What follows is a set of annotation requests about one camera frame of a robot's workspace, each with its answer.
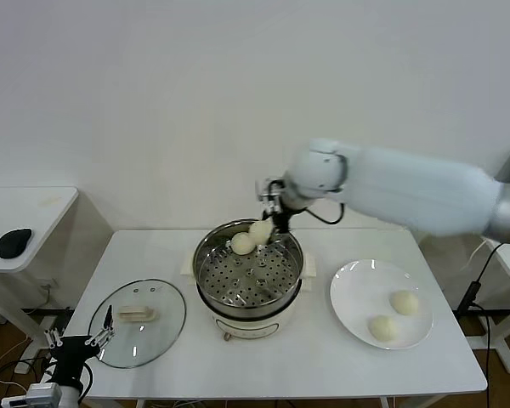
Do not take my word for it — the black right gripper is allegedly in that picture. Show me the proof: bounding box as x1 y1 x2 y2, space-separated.
257 178 303 246

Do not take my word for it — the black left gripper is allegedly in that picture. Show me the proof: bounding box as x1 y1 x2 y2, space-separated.
44 304 116 386

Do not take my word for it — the white steamed baozi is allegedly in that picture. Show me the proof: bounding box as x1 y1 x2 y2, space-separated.
248 219 274 247
367 314 400 343
389 290 421 316
230 232 256 256

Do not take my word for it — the round glass pot lid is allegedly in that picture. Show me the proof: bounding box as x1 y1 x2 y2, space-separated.
88 278 187 370

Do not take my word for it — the stainless steel steamer basket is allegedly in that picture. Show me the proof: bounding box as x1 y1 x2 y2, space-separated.
180 218 319 309

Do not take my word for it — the black computer mouse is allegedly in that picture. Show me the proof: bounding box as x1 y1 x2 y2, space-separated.
0 228 33 260

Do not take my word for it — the round white plate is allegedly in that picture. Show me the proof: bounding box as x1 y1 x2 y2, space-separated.
329 258 434 351

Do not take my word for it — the cream electric cooker pot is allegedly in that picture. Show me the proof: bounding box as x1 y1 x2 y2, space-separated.
180 254 320 343

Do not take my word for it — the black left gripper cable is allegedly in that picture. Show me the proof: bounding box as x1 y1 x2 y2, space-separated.
40 359 94 399

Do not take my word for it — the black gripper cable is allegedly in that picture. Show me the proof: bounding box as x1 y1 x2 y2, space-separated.
303 202 345 225
40 359 94 399

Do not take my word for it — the thin black floor cable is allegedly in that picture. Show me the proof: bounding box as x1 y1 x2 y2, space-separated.
0 359 50 383

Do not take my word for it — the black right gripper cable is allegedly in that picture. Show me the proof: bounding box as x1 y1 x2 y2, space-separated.
303 202 345 225

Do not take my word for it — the thin white floor cable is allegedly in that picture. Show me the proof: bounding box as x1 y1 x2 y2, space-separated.
0 337 31 388

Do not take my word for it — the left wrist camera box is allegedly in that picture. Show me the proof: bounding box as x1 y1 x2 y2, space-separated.
2 382 63 408

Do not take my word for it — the black power cable with adapter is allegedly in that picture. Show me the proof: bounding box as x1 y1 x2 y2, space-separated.
455 240 507 408

